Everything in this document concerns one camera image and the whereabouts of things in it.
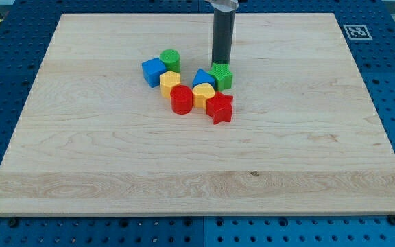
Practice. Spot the red star block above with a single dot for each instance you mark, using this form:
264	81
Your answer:
219	107

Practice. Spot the yellow hexagon block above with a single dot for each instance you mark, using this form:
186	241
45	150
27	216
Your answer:
168	80

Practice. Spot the blue cube block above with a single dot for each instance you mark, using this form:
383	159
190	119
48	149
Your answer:
152	70

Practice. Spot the white fiducial marker tag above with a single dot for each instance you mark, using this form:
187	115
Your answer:
357	32

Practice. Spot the light wooden board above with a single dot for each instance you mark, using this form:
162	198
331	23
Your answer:
95	140

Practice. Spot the yellow heart block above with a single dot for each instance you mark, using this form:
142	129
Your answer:
201	93

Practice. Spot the blue triangle block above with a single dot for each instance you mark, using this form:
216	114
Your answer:
203	77

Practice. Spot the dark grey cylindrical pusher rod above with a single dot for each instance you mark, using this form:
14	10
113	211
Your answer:
223	26

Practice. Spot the silver rod mount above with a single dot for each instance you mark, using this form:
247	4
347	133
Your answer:
224	5

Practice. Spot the red cylinder block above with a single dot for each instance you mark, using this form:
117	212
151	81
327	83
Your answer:
181	99

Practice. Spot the green star block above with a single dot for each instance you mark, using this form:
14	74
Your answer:
222	75

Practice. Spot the green cylinder block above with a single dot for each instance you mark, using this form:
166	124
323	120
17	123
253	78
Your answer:
171	59

